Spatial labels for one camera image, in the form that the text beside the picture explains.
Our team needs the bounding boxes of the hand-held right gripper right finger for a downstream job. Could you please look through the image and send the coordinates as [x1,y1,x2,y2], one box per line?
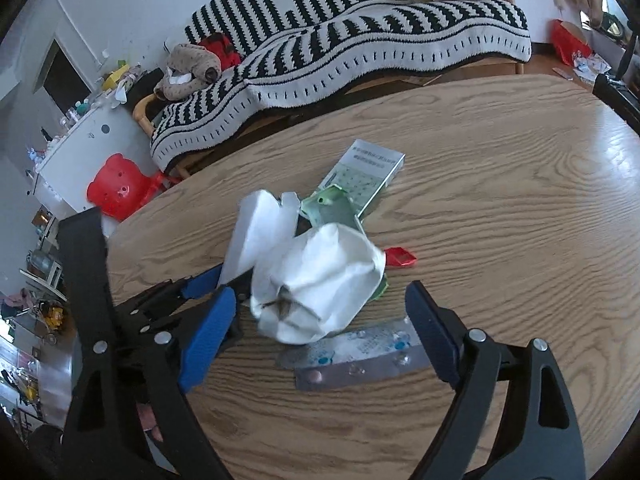
[404,281,587,480]

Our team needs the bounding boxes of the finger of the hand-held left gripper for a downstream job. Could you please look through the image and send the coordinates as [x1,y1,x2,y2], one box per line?
[114,262,226,321]
[225,280,255,348]

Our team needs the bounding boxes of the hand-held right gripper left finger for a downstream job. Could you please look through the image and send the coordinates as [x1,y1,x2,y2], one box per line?
[61,285,238,480]

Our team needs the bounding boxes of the white paper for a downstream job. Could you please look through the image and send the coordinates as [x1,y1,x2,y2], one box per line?
[217,189,301,286]

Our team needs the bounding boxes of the white paper bag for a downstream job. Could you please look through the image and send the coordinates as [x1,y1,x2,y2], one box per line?
[249,222,388,345]

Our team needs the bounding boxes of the person's left hand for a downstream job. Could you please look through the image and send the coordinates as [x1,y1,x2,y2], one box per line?
[136,402,164,444]

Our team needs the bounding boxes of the yellow toy vehicle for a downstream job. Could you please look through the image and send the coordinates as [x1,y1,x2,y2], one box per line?
[40,302,67,333]

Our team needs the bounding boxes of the red plastic cap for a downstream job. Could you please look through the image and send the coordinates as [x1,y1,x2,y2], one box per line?
[384,246,418,268]

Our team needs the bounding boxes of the silver blister pack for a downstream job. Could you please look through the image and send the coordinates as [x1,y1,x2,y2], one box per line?
[279,317,426,368]
[295,347,432,393]

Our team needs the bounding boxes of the red bear-shaped stool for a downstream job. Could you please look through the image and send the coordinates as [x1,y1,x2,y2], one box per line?
[86,154,166,222]

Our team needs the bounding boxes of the white cabinet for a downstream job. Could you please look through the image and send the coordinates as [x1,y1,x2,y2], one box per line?
[25,105,156,218]

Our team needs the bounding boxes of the group of small bottles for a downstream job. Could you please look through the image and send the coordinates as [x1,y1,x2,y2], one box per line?
[60,100,101,131]

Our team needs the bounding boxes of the wooden sofa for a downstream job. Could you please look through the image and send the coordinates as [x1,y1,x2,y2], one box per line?
[132,0,532,181]

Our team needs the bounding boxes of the white box with green dots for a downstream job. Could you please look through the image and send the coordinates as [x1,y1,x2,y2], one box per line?
[319,139,406,221]

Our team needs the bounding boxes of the dark cloth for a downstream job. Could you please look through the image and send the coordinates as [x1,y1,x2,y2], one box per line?
[127,70,168,106]

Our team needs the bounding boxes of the brown plush toy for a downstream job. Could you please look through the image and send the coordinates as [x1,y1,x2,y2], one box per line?
[152,44,222,102]

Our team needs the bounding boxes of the red cushion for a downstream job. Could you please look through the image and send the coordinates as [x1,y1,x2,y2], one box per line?
[197,32,243,68]

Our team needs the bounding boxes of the dark wooden chair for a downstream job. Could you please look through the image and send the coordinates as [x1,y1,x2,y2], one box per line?
[592,35,640,136]

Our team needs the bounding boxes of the scattered paper scraps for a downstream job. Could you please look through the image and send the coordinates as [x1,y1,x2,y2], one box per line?
[572,52,612,78]

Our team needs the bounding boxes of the red bag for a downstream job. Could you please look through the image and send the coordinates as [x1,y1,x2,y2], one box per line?
[550,19,593,66]

